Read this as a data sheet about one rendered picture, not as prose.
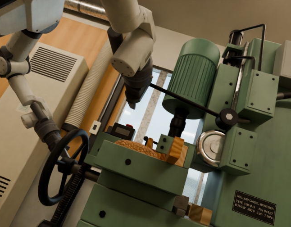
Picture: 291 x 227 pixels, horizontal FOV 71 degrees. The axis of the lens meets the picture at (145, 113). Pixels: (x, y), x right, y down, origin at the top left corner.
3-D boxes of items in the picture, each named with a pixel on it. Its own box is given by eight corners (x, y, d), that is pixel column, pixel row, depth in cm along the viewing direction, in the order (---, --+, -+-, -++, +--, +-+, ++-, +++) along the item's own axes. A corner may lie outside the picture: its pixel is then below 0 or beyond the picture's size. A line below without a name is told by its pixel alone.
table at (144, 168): (106, 172, 105) (111, 161, 107) (163, 194, 100) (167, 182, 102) (55, 149, 48) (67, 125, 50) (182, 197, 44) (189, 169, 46)
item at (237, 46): (218, 65, 95) (226, 38, 101) (235, 70, 94) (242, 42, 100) (225, 55, 88) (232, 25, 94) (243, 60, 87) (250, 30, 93)
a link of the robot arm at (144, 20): (159, 44, 53) (150, -5, 41) (143, 70, 50) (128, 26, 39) (138, 38, 56) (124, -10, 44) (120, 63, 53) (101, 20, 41)
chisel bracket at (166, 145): (153, 157, 80) (160, 137, 83) (188, 170, 79) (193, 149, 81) (153, 154, 73) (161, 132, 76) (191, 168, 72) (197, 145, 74)
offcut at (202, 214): (200, 222, 52) (203, 207, 54) (188, 217, 55) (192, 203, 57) (209, 225, 54) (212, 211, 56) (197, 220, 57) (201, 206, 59)
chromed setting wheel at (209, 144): (190, 160, 66) (199, 125, 70) (229, 174, 64) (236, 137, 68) (192, 159, 63) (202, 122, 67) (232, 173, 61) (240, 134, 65)
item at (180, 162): (160, 179, 103) (163, 170, 104) (164, 181, 102) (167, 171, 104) (174, 164, 47) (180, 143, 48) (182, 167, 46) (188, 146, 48)
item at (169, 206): (117, 186, 92) (120, 177, 94) (161, 203, 90) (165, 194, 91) (96, 182, 55) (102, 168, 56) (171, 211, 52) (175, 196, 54)
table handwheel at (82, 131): (65, 115, 68) (16, 205, 58) (120, 134, 65) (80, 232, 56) (88, 137, 95) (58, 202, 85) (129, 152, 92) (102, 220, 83)
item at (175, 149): (156, 177, 97) (159, 169, 99) (161, 179, 97) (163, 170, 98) (169, 155, 39) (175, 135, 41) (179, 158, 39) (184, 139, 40)
